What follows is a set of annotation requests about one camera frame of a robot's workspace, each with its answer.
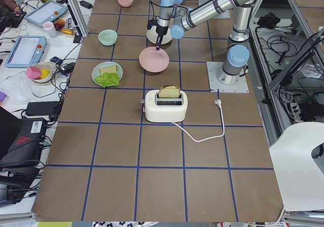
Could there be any bread slice in toaster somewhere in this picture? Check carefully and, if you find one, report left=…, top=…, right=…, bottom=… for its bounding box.
left=158, top=85, right=180, bottom=98

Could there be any white toaster power cable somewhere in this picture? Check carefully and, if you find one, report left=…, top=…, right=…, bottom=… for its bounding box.
left=171, top=99, right=226, bottom=143

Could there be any pink plate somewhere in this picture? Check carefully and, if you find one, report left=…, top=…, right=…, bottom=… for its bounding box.
left=139, top=47, right=170, bottom=73

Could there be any green bowl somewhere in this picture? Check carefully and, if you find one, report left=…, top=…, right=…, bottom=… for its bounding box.
left=98, top=29, right=118, bottom=46

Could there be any aluminium frame post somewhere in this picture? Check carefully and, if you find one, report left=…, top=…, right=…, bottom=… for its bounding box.
left=65, top=0, right=89, bottom=37

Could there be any blue teach pendant far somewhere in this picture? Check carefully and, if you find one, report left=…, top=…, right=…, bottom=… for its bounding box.
left=24, top=1, right=68, bottom=27

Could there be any green plate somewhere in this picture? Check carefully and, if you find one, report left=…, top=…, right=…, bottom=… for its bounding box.
left=92, top=62, right=123, bottom=85

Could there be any cream white plate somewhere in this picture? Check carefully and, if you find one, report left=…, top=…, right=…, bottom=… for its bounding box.
left=146, top=26, right=173, bottom=45

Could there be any black power adapter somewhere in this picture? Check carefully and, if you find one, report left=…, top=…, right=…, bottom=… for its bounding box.
left=25, top=101, right=58, bottom=116

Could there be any pink cup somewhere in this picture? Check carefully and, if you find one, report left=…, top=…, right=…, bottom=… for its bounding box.
left=42, top=22, right=57, bottom=37

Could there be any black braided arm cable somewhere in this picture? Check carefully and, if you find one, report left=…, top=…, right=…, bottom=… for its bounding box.
left=146, top=0, right=163, bottom=31

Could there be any white toaster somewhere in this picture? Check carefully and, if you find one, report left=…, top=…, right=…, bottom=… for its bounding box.
left=144, top=89, right=188, bottom=123

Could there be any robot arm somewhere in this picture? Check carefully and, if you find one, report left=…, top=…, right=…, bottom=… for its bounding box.
left=156, top=0, right=255, bottom=85

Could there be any white chair back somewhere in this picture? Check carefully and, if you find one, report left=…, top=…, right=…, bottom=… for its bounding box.
left=269, top=122, right=323, bottom=211

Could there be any blue teach pendant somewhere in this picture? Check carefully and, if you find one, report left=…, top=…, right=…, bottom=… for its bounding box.
left=24, top=1, right=68, bottom=27
left=5, top=36, right=47, bottom=68

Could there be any brown bread slice on plate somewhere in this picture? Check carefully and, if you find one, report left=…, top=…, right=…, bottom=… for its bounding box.
left=99, top=65, right=117, bottom=75

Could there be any bowl with toy fruit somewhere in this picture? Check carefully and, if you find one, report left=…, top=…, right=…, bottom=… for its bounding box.
left=25, top=62, right=55, bottom=84

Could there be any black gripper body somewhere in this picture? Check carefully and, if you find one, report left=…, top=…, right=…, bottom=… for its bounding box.
left=156, top=17, right=169, bottom=36

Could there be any green lettuce leaf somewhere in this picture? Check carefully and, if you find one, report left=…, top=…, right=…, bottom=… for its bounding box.
left=94, top=72, right=120, bottom=87

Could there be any blue teach pendant near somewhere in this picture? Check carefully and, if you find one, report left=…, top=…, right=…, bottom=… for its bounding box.
left=5, top=36, right=47, bottom=68

